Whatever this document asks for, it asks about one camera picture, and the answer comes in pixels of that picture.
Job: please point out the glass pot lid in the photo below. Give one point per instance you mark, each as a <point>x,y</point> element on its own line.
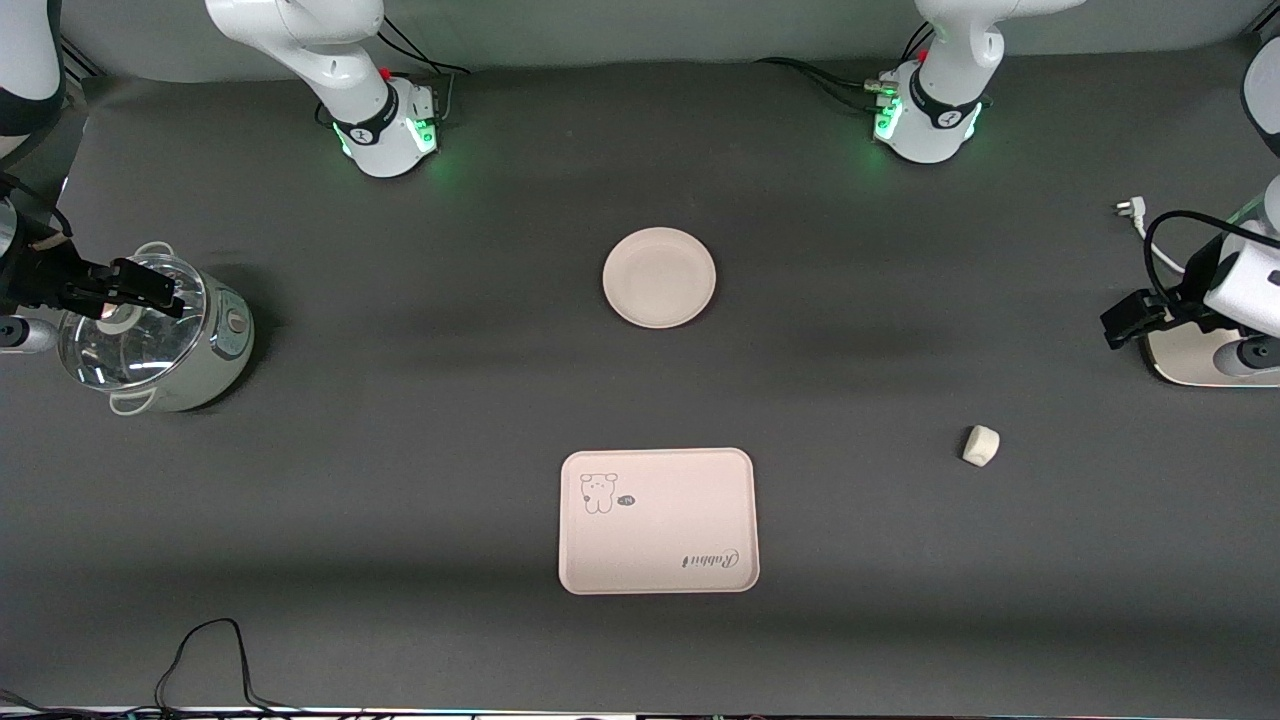
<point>130,350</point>

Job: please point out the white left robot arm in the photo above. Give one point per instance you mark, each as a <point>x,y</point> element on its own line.
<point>940,110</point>

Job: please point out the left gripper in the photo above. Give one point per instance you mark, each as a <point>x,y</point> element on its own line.
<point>1172,307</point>

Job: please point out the pale green electric pot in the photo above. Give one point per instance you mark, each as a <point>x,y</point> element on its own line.
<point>215,350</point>

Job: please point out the aluminium frame rail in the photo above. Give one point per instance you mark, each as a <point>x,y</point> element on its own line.
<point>85,62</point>

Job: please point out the beige rabbit print tray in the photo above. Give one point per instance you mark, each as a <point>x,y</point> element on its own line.
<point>660,530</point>

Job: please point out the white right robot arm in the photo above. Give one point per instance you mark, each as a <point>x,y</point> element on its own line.
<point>330,60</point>

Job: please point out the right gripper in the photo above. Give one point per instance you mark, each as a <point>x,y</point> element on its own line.
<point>40,275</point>

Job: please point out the cream toaster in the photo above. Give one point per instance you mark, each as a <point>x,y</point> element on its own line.
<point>1185,362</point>

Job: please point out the round beige plate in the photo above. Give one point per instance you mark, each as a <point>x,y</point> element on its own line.
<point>660,278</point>

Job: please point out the small white steamed bun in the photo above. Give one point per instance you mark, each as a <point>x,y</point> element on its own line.
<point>981,446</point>

